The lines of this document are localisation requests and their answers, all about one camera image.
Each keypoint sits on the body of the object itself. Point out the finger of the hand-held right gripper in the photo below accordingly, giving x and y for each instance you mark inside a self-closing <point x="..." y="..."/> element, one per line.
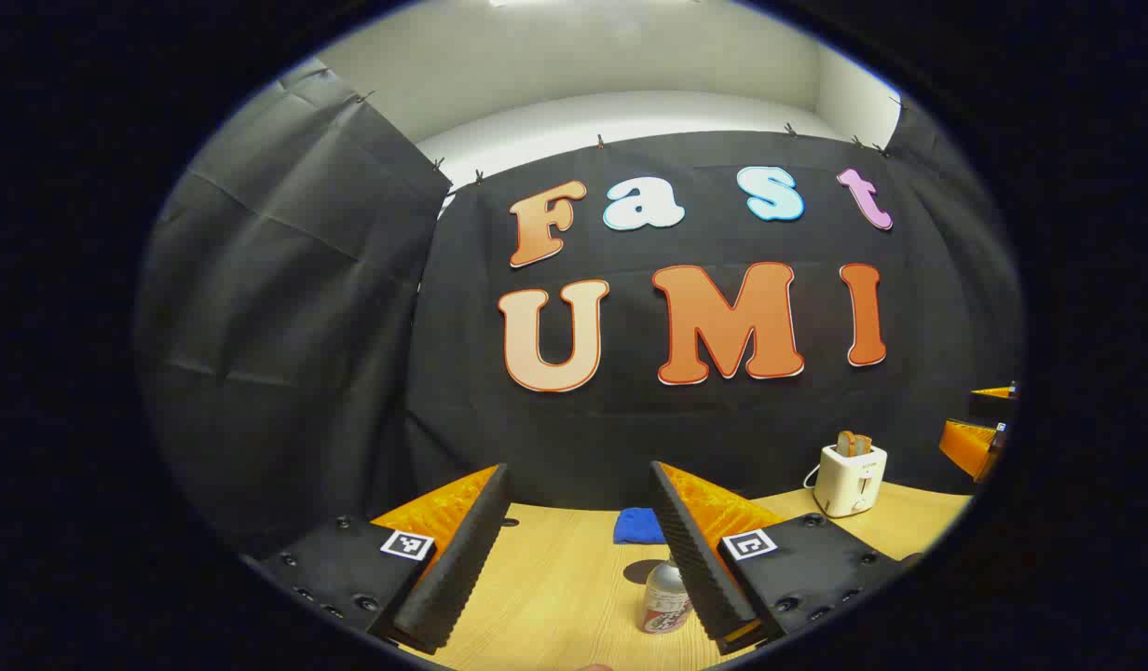
<point x="993" y="395"/>
<point x="967" y="447"/>

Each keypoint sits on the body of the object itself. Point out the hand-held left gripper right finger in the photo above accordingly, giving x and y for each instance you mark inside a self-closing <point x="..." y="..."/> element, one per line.
<point x="700" y="578"/>

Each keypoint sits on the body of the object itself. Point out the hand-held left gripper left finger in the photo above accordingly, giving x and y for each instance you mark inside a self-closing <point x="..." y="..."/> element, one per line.
<point x="462" y="568"/>

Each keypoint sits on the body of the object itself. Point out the silver water bottle red label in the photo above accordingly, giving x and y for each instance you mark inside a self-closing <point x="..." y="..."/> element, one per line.
<point x="662" y="606"/>

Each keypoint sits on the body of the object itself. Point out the dark brown round coaster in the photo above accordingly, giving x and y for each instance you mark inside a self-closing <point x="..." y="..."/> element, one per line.
<point x="641" y="573"/>

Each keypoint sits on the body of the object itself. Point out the blue towel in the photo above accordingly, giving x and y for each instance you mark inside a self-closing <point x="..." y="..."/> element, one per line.
<point x="635" y="527"/>

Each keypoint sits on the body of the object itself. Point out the toasted bread slice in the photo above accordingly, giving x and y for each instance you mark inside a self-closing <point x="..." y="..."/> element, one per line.
<point x="863" y="446"/>
<point x="844" y="444"/>

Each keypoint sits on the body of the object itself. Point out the white toaster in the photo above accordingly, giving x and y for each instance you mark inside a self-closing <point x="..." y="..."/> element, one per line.
<point x="849" y="486"/>

